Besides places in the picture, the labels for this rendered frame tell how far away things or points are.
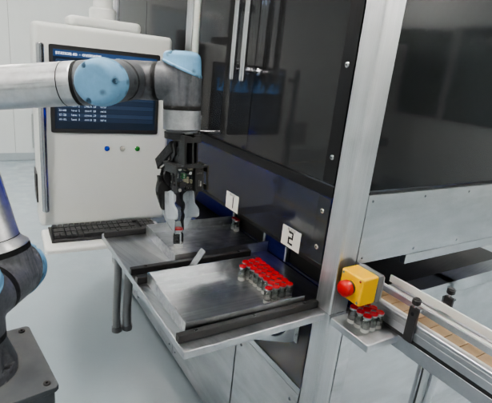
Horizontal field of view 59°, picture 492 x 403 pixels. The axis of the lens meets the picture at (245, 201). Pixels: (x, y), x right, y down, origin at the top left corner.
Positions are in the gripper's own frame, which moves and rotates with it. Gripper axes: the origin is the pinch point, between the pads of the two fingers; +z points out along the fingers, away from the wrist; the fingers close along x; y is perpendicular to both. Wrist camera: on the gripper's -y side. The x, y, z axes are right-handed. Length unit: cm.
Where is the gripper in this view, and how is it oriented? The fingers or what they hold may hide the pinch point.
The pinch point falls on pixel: (177, 223)
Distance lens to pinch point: 95.3
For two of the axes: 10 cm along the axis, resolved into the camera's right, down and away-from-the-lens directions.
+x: 8.4, -1.0, 5.4
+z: -0.4, 9.7, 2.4
